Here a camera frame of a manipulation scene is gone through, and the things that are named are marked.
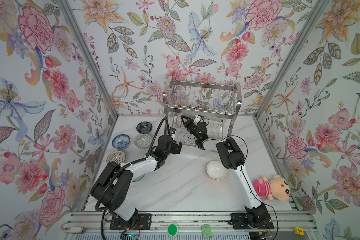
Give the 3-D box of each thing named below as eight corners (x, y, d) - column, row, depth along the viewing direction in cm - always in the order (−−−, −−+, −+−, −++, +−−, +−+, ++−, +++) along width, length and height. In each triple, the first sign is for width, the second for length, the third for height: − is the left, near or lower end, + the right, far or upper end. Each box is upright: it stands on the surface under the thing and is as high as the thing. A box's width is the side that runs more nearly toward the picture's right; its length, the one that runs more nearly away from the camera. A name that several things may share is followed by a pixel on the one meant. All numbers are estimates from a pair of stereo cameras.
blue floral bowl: (111, 149, 101) (109, 147, 99) (116, 137, 108) (114, 134, 106) (128, 149, 102) (126, 147, 99) (131, 137, 108) (130, 134, 106)
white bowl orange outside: (207, 180, 88) (208, 178, 85) (205, 163, 95) (206, 160, 92) (226, 181, 88) (228, 178, 85) (223, 163, 95) (224, 160, 92)
